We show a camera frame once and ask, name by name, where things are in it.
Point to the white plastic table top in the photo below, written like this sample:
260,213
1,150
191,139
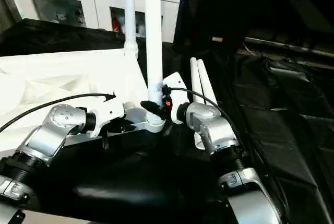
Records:
65,72

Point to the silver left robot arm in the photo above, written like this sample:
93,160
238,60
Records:
52,130

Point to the black plastic mat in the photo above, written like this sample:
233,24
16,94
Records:
130,177

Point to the red box in cabinet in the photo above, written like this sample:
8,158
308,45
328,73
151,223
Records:
114,24

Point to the dark metal rail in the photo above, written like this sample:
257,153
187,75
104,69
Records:
287,46

